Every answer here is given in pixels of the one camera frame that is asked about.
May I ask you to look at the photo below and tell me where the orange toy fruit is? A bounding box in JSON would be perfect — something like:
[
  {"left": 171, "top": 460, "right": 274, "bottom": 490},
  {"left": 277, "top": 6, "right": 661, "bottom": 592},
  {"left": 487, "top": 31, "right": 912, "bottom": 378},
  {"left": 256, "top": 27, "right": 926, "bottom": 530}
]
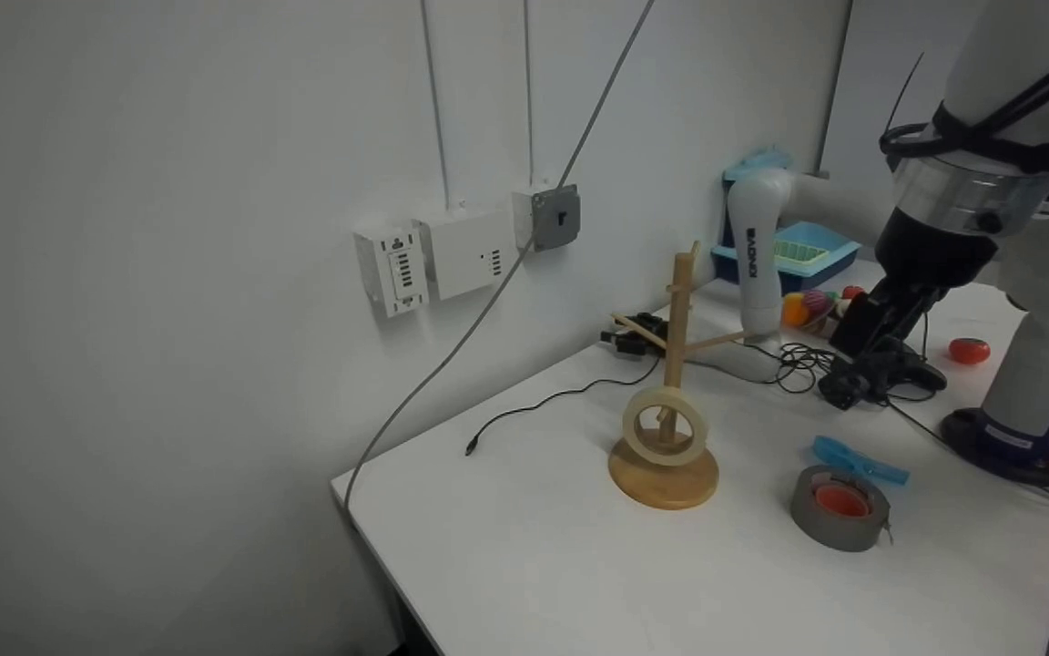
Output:
[{"left": 778, "top": 291, "right": 815, "bottom": 332}]

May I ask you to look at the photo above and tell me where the thin black cable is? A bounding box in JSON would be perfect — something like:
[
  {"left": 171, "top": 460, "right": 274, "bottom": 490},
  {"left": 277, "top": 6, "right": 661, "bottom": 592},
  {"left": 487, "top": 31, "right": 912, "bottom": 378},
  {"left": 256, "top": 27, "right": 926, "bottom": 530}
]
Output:
[{"left": 463, "top": 367, "right": 662, "bottom": 460}]

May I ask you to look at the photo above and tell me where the small red object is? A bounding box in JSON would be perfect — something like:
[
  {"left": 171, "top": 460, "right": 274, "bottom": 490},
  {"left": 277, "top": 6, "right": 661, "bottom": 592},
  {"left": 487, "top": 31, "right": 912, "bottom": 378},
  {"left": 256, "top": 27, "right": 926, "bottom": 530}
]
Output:
[{"left": 945, "top": 334, "right": 993, "bottom": 367}]

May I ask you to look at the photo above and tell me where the tangled black cable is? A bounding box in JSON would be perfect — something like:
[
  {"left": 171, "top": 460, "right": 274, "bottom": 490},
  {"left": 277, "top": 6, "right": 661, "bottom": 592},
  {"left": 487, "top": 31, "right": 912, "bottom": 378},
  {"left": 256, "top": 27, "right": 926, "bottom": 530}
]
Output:
[{"left": 753, "top": 338, "right": 851, "bottom": 399}]

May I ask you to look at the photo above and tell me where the black device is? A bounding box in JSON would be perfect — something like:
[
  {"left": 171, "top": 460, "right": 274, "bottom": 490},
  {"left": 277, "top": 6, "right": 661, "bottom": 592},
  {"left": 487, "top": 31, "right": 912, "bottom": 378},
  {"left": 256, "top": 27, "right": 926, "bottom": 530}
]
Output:
[{"left": 815, "top": 338, "right": 951, "bottom": 413}]

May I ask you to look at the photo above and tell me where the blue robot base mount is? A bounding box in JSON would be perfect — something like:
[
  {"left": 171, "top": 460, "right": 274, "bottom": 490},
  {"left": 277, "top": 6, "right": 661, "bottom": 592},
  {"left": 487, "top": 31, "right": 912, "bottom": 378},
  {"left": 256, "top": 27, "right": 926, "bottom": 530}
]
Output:
[{"left": 937, "top": 402, "right": 1049, "bottom": 492}]

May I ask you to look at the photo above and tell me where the light blue bin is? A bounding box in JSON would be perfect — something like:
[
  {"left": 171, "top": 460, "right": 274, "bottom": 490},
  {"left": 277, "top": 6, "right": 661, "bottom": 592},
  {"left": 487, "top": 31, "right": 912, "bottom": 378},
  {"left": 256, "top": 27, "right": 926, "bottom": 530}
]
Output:
[{"left": 716, "top": 147, "right": 798, "bottom": 195}]

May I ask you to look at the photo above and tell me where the grey wall socket box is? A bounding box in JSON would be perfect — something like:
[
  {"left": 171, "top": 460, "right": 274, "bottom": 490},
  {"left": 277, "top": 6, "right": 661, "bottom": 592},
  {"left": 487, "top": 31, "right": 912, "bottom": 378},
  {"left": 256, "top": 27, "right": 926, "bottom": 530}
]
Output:
[{"left": 527, "top": 179, "right": 582, "bottom": 257}]

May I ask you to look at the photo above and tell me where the beige masking tape roll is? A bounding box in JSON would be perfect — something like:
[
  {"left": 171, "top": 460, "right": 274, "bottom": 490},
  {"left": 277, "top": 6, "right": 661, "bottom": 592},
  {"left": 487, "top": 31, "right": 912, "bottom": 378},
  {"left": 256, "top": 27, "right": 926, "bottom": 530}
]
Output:
[{"left": 620, "top": 385, "right": 715, "bottom": 475}]

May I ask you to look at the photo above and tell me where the blue plastic clamp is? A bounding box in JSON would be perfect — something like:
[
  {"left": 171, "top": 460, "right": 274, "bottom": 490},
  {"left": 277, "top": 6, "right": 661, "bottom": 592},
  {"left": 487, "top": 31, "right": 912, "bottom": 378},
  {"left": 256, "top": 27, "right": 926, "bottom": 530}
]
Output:
[{"left": 809, "top": 434, "right": 914, "bottom": 490}]

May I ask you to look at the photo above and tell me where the white wall conduit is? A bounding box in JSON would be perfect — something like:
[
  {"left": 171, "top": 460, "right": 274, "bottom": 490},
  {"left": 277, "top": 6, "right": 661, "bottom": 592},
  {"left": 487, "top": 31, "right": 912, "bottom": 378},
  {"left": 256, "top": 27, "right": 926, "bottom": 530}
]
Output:
[
  {"left": 417, "top": 0, "right": 457, "bottom": 215},
  {"left": 521, "top": 0, "right": 539, "bottom": 198}
]

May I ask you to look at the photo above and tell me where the grey duct tape roll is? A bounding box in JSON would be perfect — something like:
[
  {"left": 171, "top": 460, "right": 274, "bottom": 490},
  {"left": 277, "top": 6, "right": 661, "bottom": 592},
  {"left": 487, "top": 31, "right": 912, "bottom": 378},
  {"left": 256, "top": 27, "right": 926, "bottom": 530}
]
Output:
[{"left": 787, "top": 462, "right": 896, "bottom": 555}]

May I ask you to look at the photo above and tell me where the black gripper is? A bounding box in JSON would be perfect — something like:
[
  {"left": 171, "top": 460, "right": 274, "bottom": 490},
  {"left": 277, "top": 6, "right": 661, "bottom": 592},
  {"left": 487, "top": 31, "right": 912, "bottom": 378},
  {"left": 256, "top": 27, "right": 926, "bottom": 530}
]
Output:
[{"left": 834, "top": 213, "right": 997, "bottom": 366}]

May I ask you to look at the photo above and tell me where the wooden mug stand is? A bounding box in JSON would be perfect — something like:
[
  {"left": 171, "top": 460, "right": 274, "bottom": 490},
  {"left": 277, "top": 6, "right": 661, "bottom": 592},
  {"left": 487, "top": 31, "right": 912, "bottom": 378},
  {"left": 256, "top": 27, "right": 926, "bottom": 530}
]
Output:
[{"left": 608, "top": 238, "right": 749, "bottom": 518}]

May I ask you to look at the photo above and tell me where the grey hanging cable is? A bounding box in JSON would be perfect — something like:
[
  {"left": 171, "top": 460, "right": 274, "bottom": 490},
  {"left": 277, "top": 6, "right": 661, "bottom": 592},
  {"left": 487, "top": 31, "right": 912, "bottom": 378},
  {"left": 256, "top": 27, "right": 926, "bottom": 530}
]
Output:
[{"left": 339, "top": 0, "right": 661, "bottom": 514}]

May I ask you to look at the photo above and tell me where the black connector block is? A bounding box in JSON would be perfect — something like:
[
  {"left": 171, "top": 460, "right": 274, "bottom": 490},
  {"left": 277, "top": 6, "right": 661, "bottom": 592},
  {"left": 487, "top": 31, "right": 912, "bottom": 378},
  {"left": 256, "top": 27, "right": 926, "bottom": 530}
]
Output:
[{"left": 599, "top": 309, "right": 673, "bottom": 362}]

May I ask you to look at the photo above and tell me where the white labelled wall box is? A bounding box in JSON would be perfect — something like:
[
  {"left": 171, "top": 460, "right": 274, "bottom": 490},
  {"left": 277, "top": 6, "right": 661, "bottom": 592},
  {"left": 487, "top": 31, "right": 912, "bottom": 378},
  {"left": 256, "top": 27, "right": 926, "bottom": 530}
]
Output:
[{"left": 352, "top": 219, "right": 432, "bottom": 322}]

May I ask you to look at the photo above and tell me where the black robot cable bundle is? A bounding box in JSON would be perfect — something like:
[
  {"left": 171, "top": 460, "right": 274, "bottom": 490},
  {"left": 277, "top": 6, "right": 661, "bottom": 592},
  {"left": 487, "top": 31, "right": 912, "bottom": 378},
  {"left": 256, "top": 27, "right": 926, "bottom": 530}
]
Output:
[{"left": 879, "top": 32, "right": 1049, "bottom": 172}]

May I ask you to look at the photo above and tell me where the large white wall box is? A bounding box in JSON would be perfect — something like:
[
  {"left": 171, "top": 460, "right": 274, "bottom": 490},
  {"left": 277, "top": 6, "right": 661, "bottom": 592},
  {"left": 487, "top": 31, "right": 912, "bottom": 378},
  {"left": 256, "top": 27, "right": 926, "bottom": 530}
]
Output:
[{"left": 410, "top": 203, "right": 517, "bottom": 305}]

